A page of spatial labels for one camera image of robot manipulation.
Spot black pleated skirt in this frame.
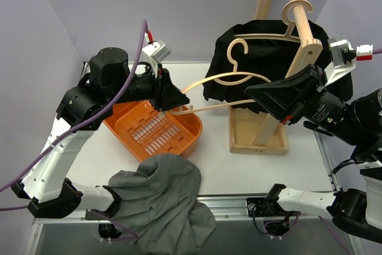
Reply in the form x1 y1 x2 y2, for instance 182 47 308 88
203 20 353 113

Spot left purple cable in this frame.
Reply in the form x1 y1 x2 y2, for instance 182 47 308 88
0 19 150 211

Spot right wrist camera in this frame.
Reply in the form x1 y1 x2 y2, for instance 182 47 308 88
324 37 356 87

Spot wooden hanger of grey skirt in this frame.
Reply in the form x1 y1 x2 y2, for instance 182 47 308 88
169 38 271 115

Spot wooden hanger of black skirt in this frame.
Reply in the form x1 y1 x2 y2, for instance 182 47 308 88
234 0 313 43

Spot grey pleated skirt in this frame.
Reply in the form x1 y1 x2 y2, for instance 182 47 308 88
109 153 217 254

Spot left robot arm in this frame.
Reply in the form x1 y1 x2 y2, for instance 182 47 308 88
11 42 189 219

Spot aluminium rail table edge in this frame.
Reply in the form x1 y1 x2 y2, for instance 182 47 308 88
29 61 344 226

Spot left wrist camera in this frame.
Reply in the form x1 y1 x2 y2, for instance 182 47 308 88
142 40 171 74

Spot wooden clothes rack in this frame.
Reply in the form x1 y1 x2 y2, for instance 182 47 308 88
214 0 323 155

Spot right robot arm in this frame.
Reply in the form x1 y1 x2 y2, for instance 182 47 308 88
245 65 381 242

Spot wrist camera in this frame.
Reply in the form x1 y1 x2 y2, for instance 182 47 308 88
324 37 356 87
142 40 171 74

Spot orange plastic basket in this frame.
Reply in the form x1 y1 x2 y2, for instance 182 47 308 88
103 101 202 162

